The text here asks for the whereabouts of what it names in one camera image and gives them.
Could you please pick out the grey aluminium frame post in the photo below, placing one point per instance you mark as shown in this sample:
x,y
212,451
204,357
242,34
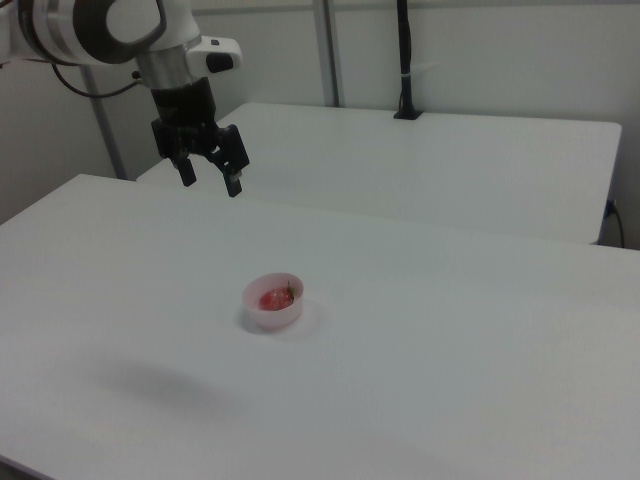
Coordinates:
x,y
327,50
107,135

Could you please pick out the white side table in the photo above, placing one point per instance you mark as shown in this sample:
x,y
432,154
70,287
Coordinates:
x,y
400,165

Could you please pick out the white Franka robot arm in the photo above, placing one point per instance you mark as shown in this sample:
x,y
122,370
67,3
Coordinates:
x,y
50,30

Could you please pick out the red strawberry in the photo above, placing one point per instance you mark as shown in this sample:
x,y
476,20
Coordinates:
x,y
272,299

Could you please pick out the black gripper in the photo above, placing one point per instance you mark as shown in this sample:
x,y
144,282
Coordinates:
x,y
182,112

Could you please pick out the tall black camera pole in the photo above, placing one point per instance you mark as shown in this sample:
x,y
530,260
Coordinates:
x,y
405,50

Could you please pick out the pink plastic bowl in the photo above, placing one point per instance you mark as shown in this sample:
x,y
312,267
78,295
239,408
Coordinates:
x,y
272,321

